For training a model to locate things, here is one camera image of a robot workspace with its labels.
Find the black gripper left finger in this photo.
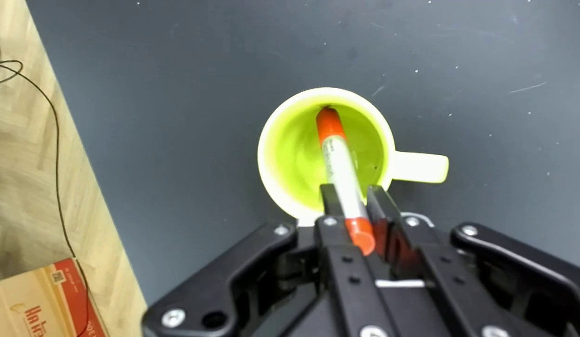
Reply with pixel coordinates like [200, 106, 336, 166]
[314, 182, 392, 337]

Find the orange-capped white marker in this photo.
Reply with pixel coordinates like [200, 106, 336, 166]
[314, 106, 377, 257]

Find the yellow-green ceramic mug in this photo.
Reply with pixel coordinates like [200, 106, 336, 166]
[256, 87, 450, 229]

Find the thin black cable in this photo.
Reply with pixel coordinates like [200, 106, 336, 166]
[0, 59, 93, 337]

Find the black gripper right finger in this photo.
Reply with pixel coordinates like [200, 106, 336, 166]
[364, 184, 492, 337]

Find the cardboard box with red label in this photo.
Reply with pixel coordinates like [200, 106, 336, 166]
[0, 257, 108, 337]

